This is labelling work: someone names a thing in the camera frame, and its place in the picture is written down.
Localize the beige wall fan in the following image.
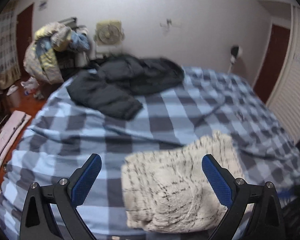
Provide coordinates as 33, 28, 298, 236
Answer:
95, 19, 123, 47

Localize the checked curtain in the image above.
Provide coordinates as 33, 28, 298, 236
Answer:
0, 1, 22, 90

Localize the red door beside wardrobe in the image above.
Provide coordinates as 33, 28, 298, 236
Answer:
252, 23, 291, 105

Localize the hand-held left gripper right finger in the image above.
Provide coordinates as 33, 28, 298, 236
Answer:
201, 154, 287, 240

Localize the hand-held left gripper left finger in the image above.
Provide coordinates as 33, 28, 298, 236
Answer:
19, 153, 102, 240

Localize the pile of mixed clothes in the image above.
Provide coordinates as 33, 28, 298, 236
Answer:
24, 22, 90, 84

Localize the crumpled litter on floor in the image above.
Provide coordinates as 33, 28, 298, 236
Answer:
6, 77, 45, 100

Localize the blue grey checked blanket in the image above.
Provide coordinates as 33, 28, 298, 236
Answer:
0, 66, 300, 238

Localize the pink flat box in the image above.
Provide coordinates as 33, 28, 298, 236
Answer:
0, 111, 32, 175

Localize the white louvered wardrobe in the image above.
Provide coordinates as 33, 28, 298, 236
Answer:
265, 5, 300, 146

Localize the red door beside curtain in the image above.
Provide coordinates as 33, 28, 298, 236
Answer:
16, 3, 35, 75

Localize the black puffer jacket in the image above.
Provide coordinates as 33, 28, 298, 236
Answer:
66, 56, 185, 121

